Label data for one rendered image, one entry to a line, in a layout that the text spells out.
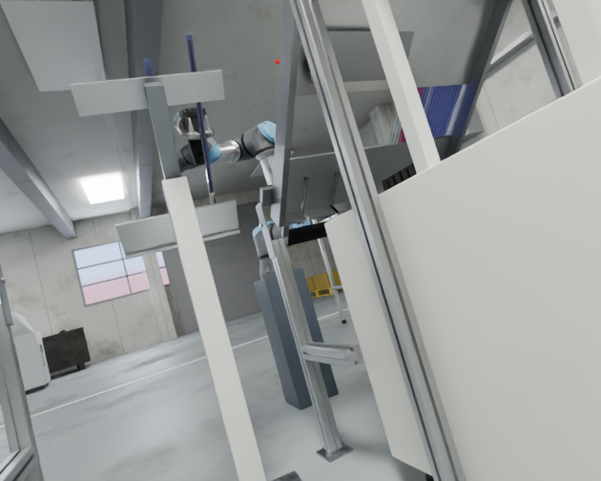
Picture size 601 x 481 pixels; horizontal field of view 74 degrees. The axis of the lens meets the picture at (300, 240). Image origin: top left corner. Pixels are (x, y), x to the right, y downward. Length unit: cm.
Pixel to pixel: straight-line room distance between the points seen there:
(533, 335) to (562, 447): 15
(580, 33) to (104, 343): 945
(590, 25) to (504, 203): 21
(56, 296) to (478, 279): 941
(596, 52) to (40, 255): 976
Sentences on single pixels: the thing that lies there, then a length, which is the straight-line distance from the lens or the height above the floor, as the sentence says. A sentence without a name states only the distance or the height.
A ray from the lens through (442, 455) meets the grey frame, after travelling 82.
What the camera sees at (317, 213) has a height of 69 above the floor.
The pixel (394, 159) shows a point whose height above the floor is 80.
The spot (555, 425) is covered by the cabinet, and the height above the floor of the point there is 23.
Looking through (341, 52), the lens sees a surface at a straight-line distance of 109.
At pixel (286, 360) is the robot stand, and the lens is 169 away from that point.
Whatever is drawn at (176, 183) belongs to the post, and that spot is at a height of 82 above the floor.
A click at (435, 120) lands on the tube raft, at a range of 148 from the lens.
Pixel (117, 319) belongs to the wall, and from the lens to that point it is 960.
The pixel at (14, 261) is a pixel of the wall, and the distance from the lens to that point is 999.
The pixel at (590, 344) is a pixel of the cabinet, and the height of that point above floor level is 35.
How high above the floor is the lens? 51
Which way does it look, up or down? 5 degrees up
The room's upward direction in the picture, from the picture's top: 16 degrees counter-clockwise
